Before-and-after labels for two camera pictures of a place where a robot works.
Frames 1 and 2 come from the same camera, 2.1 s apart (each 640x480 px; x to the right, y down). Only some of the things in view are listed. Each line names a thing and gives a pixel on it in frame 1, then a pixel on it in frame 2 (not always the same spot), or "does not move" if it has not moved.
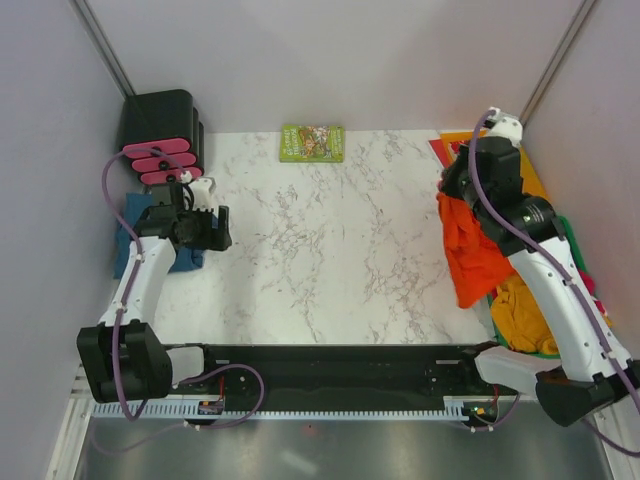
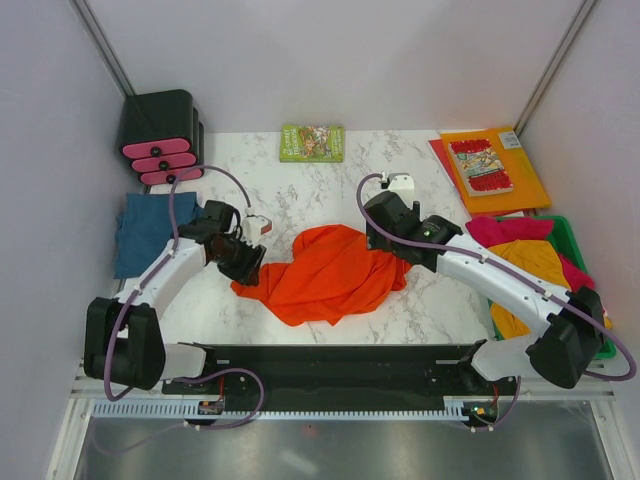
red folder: (438, 146) does not move
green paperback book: (312, 143) does not move
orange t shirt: (477, 262) -> (333, 275)
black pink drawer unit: (161, 136) does not move
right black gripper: (448, 183) -> (375, 241)
